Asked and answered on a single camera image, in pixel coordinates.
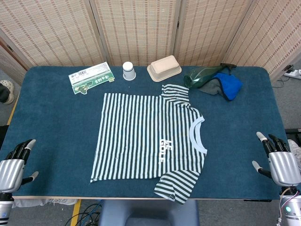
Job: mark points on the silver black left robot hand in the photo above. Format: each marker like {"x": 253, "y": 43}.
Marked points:
{"x": 11, "y": 174}

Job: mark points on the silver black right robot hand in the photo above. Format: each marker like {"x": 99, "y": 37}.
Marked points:
{"x": 284, "y": 167}

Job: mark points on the green white striped T-shirt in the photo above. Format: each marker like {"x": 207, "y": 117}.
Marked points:
{"x": 141, "y": 136}

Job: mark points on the white sneaker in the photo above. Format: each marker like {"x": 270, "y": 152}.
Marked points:
{"x": 295, "y": 153}

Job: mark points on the black metal bar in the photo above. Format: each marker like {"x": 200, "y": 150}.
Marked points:
{"x": 294, "y": 131}

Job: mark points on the white crumpled fabric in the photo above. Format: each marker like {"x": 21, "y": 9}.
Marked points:
{"x": 47, "y": 201}

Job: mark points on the blue table mat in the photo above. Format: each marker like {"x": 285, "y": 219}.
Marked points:
{"x": 58, "y": 122}

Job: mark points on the white clog shoe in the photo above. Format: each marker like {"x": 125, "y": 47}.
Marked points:
{"x": 5, "y": 91}

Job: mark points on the white power strip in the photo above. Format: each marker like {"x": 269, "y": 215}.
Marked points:
{"x": 294, "y": 73}

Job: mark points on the blue grey cloth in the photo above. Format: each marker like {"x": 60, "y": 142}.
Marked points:
{"x": 230, "y": 87}

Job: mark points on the bamboo screen panel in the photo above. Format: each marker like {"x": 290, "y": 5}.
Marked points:
{"x": 207, "y": 30}
{"x": 7, "y": 61}
{"x": 275, "y": 35}
{"x": 136, "y": 30}
{"x": 47, "y": 30}

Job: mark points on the green white flat carton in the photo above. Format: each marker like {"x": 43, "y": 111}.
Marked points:
{"x": 90, "y": 78}

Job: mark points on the green plastic bottle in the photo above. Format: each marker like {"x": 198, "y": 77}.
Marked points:
{"x": 197, "y": 78}

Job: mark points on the white paper cup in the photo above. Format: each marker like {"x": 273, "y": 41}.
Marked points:
{"x": 129, "y": 71}

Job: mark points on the beige plastic tray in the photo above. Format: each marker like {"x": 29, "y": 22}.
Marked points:
{"x": 163, "y": 67}

